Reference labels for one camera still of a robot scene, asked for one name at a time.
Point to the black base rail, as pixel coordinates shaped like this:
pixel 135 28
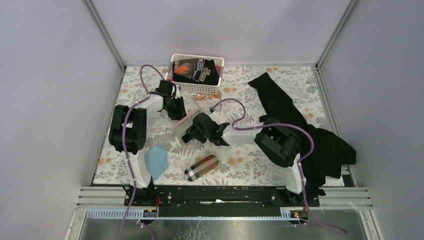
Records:
pixel 213 201

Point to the white plastic basket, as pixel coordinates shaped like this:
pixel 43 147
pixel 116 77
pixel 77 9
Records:
pixel 196 88

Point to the pink glasses case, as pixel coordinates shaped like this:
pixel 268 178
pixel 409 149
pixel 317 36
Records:
pixel 180 129

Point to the plaid glasses case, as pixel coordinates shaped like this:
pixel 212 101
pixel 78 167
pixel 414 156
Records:
pixel 201 168

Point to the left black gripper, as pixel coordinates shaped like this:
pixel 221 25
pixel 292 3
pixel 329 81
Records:
pixel 181 112

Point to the black packaged items in basket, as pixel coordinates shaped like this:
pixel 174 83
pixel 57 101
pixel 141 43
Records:
pixel 195 71

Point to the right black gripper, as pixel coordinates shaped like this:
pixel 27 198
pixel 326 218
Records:
pixel 194 130

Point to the black garment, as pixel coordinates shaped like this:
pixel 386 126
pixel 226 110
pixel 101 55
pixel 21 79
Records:
pixel 330 151

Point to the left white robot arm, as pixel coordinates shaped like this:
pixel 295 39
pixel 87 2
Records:
pixel 128 129

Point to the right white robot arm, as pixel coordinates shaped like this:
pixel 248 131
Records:
pixel 280 142

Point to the orange lens sunglasses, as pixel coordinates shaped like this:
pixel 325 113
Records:
pixel 208 102

